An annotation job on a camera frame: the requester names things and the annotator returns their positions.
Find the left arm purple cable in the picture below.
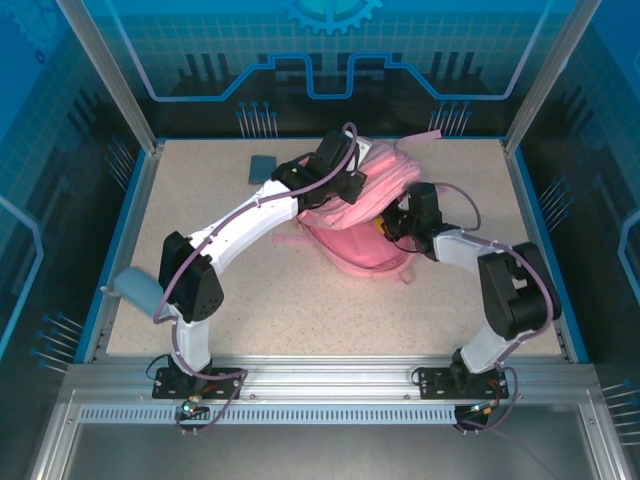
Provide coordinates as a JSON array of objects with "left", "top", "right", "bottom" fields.
[{"left": 152, "top": 122, "right": 359, "bottom": 436}]

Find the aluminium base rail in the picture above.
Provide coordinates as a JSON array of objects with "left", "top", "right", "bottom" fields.
[{"left": 64, "top": 357, "right": 599, "bottom": 401}]

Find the aluminium frame post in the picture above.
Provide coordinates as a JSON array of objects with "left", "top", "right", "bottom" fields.
[
  {"left": 54, "top": 0, "right": 166, "bottom": 156},
  {"left": 502, "top": 0, "right": 594, "bottom": 156}
]

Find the small teal fabric wallet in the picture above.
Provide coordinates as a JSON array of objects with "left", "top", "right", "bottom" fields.
[{"left": 248, "top": 154, "right": 277, "bottom": 185}]

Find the slotted grey cable duct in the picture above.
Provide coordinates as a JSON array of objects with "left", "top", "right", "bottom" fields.
[{"left": 78, "top": 404, "right": 459, "bottom": 426}]

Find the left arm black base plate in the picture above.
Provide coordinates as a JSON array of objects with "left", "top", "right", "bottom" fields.
[{"left": 152, "top": 367, "right": 241, "bottom": 401}]

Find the light blue pencil case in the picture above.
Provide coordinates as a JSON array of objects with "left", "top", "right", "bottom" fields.
[{"left": 99, "top": 267, "right": 164, "bottom": 319}]

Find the steel lower shelf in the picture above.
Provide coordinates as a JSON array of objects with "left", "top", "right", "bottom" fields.
[{"left": 29, "top": 389, "right": 621, "bottom": 480}]

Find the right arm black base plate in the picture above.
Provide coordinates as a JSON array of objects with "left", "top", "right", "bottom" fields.
[{"left": 417, "top": 367, "right": 511, "bottom": 401}]

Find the aluminium and blue side rail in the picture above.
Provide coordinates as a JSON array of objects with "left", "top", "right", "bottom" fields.
[
  {"left": 73, "top": 139, "right": 166, "bottom": 365},
  {"left": 502, "top": 139, "right": 591, "bottom": 365}
]

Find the pink student backpack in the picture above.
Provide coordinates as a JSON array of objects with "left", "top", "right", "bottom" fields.
[{"left": 272, "top": 128, "right": 444, "bottom": 286}]

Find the small green-lit connector board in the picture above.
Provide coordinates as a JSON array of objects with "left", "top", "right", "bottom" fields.
[
  {"left": 174, "top": 394, "right": 211, "bottom": 421},
  {"left": 457, "top": 399, "right": 504, "bottom": 424}
]

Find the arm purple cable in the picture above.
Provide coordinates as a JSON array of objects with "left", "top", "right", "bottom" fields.
[
  {"left": 152, "top": 122, "right": 359, "bottom": 436},
  {"left": 434, "top": 182, "right": 561, "bottom": 439}
]

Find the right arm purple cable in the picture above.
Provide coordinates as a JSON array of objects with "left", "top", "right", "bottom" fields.
[{"left": 434, "top": 182, "right": 561, "bottom": 439}]

